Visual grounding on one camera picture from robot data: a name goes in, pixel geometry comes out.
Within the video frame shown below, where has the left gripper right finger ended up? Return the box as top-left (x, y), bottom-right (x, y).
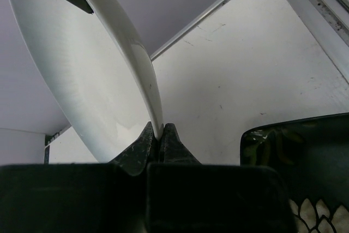
top-left (160, 123), bottom-right (200, 164)

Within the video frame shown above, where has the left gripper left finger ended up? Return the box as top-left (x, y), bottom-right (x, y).
top-left (109, 122), bottom-right (153, 176)

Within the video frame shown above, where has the white oval plate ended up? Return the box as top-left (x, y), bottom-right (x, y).
top-left (9, 0), bottom-right (164, 162)

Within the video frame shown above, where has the black floral square plate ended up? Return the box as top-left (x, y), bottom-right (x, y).
top-left (239, 112), bottom-right (349, 233)

